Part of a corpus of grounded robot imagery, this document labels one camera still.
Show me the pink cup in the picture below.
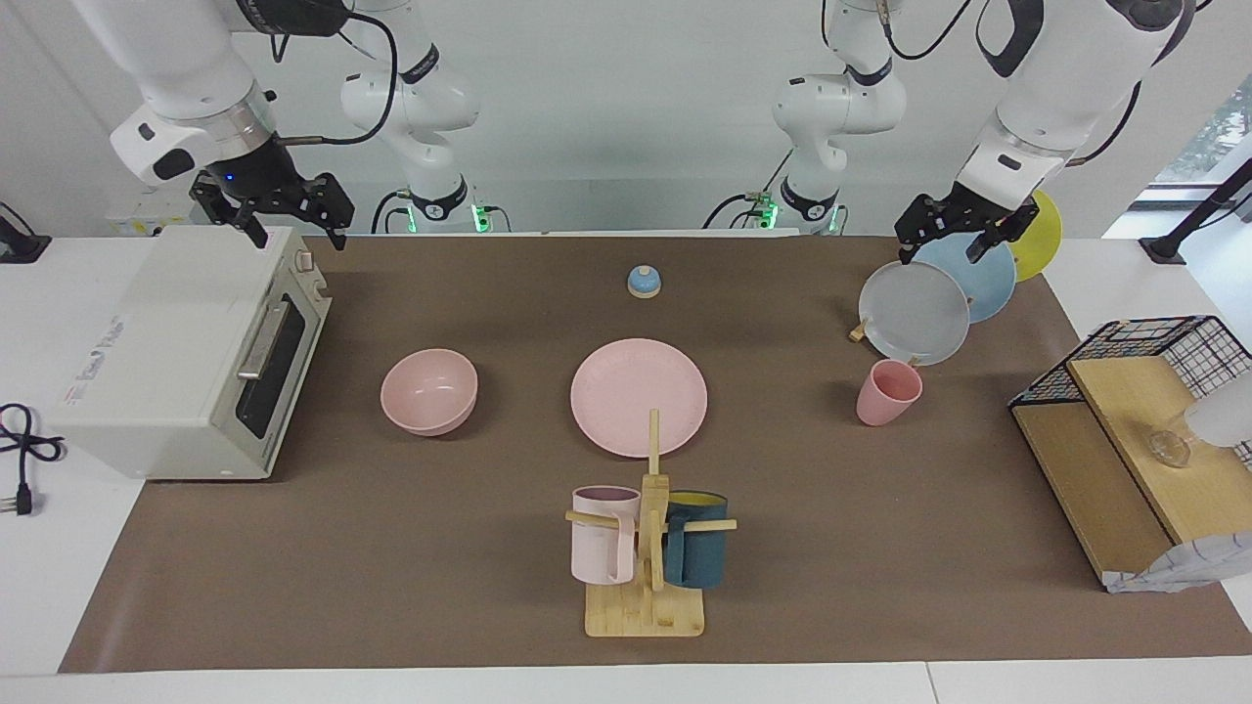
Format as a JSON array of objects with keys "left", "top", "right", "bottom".
[{"left": 856, "top": 359, "right": 923, "bottom": 427}]

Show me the pink bowl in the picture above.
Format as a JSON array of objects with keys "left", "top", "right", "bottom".
[{"left": 380, "top": 349, "right": 479, "bottom": 437}]

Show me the light blue plate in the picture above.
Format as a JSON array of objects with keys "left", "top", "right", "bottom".
[{"left": 912, "top": 232, "right": 1018, "bottom": 324}]

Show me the yellow plate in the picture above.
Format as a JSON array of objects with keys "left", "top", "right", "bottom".
[{"left": 1007, "top": 191, "right": 1063, "bottom": 283}]

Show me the grey plate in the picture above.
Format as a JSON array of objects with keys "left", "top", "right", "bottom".
[{"left": 859, "top": 261, "right": 971, "bottom": 367}]

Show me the beige toaster oven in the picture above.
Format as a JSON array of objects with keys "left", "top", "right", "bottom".
[{"left": 47, "top": 225, "right": 334, "bottom": 482}]

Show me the clear glass cup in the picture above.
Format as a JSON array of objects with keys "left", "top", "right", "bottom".
[{"left": 1146, "top": 428, "right": 1194, "bottom": 468}]

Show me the frosted white cup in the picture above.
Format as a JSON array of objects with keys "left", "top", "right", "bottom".
[{"left": 1184, "top": 372, "right": 1252, "bottom": 449}]

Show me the pink plate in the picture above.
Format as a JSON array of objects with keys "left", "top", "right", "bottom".
[{"left": 570, "top": 338, "right": 709, "bottom": 458}]

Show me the brown table mat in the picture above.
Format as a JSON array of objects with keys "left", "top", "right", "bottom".
[{"left": 59, "top": 235, "right": 1252, "bottom": 674}]

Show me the dark teal mug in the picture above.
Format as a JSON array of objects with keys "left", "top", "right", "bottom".
[{"left": 663, "top": 491, "right": 730, "bottom": 590}]

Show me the white patterned cloth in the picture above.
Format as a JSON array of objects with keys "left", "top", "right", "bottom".
[{"left": 1105, "top": 533, "right": 1252, "bottom": 594}]

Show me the pink mug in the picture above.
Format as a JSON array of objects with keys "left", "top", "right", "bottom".
[{"left": 570, "top": 486, "right": 642, "bottom": 586}]

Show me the wooden mug tree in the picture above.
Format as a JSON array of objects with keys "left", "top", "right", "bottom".
[{"left": 565, "top": 409, "right": 738, "bottom": 638}]

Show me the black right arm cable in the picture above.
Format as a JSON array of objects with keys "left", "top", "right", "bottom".
[{"left": 272, "top": 8, "right": 399, "bottom": 148}]

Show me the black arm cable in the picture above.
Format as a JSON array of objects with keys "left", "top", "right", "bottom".
[
  {"left": 1064, "top": 80, "right": 1145, "bottom": 169},
  {"left": 272, "top": 8, "right": 399, "bottom": 148}
]

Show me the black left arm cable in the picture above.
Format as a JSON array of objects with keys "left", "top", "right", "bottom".
[{"left": 1064, "top": 80, "right": 1145, "bottom": 169}]

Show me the black camera stand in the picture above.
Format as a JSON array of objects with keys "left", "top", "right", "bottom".
[{"left": 1140, "top": 156, "right": 1252, "bottom": 265}]

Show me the black clamp mount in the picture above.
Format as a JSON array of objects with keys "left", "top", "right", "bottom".
[{"left": 0, "top": 200, "right": 52, "bottom": 265}]

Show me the wooden shelf with wire basket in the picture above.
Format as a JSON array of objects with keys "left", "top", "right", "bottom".
[{"left": 1008, "top": 315, "right": 1252, "bottom": 593}]

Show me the black power cord with plug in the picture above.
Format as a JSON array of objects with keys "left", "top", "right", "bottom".
[{"left": 0, "top": 404, "right": 66, "bottom": 516}]

